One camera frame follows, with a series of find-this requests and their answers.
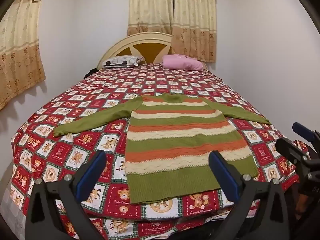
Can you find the wide beige floral curtain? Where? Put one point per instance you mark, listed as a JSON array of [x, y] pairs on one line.
[[20, 55]]

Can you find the white grey patterned pillow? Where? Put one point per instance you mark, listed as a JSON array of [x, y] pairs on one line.
[[122, 60]]

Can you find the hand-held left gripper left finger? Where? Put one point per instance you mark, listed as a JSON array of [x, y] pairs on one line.
[[91, 175]]

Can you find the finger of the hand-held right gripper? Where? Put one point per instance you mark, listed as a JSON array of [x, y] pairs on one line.
[[302, 130], [290, 149]]

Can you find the narrow beige floral curtain panel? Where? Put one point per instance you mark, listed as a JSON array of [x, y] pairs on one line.
[[150, 7]]

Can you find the cream arched bed headboard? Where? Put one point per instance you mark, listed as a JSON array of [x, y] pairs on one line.
[[147, 47]]

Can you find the long beige floral curtain panel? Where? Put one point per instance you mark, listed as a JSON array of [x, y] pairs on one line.
[[195, 22]]

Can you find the pink pillow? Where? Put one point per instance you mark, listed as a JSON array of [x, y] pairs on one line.
[[180, 62]]

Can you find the dark object beside bed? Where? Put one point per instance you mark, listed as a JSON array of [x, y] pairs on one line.
[[90, 72]]

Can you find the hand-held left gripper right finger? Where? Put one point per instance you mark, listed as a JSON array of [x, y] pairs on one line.
[[225, 177]]

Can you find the green orange striped knit sweater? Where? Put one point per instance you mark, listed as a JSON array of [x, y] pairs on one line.
[[175, 140]]

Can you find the red teddy bear print bedspread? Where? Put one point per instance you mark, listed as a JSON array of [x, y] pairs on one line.
[[75, 120]]

